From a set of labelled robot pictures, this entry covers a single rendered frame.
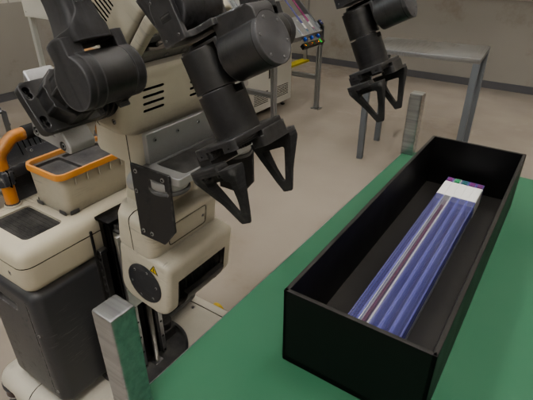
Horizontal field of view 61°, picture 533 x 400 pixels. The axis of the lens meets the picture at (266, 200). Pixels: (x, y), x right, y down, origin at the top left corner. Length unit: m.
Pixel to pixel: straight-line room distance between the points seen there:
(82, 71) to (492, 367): 0.64
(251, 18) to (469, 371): 0.48
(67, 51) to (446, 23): 5.26
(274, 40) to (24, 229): 0.88
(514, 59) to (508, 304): 4.98
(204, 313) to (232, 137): 1.18
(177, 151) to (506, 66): 4.99
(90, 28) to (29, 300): 0.72
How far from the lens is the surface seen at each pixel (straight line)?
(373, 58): 0.89
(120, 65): 0.69
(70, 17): 0.70
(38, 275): 1.18
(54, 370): 1.37
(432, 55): 3.14
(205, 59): 0.53
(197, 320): 1.62
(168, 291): 1.04
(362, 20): 0.89
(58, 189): 1.20
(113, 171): 1.27
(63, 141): 0.80
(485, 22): 5.65
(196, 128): 0.95
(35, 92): 0.80
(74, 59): 0.67
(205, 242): 1.07
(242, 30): 0.49
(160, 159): 0.90
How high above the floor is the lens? 1.40
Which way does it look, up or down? 30 degrees down
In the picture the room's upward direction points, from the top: straight up
